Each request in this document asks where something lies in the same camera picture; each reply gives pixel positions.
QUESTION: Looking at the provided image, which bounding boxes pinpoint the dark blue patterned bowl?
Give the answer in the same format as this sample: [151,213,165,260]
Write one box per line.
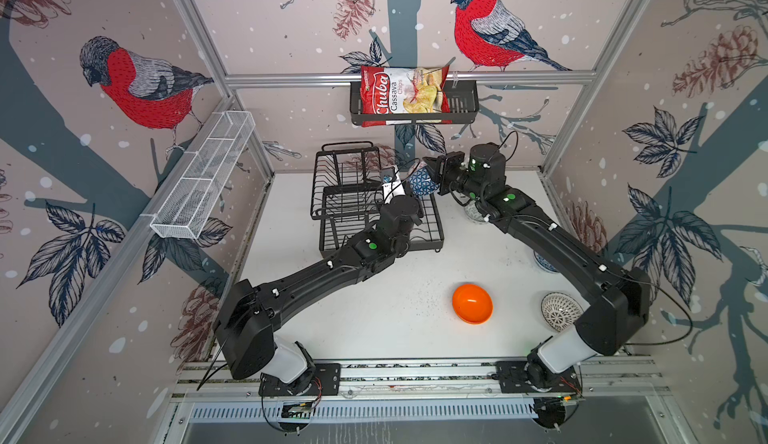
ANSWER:
[407,166,439,196]

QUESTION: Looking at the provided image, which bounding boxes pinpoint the black wire dish rack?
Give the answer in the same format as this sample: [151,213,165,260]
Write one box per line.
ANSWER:
[310,141,444,257]

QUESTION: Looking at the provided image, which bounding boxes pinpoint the orange plastic bowl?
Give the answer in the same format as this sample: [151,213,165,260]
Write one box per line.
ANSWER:
[451,283,494,325]

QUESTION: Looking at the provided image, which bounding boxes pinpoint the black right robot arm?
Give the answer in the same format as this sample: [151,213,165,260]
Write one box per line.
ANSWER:
[425,143,651,391]

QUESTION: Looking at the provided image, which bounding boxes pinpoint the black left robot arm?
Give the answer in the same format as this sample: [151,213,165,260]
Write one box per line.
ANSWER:
[212,195,421,394]

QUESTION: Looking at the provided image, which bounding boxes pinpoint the green patterned bowl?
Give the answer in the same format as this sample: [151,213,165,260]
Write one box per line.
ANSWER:
[464,201,488,224]

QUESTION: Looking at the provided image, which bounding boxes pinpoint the aluminium back crossbar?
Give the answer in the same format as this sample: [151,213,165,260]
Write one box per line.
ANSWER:
[224,70,598,89]

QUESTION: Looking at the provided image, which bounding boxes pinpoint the red cassava chips bag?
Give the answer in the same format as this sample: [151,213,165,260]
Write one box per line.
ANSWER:
[361,66,449,116]

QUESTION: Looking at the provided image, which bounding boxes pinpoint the blue white floral bowl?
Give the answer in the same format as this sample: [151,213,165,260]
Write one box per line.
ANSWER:
[533,251,559,274]

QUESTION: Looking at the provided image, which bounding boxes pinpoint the white lattice patterned bowl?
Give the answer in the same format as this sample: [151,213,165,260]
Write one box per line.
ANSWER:
[540,292,584,332]

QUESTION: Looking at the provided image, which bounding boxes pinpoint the black wall basket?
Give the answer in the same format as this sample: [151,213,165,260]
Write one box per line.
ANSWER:
[349,80,479,127]

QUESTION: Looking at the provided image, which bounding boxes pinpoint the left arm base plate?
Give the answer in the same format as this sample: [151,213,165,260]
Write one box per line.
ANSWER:
[258,363,341,397]

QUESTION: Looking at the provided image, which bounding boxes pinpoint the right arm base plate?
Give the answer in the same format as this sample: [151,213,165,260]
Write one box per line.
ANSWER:
[493,359,582,394]

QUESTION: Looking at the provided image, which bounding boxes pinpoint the white mesh wall shelf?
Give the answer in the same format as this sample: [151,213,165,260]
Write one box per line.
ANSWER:
[150,110,255,240]

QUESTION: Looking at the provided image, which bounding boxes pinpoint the aluminium front rail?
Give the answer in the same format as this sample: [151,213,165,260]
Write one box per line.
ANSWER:
[170,356,667,403]

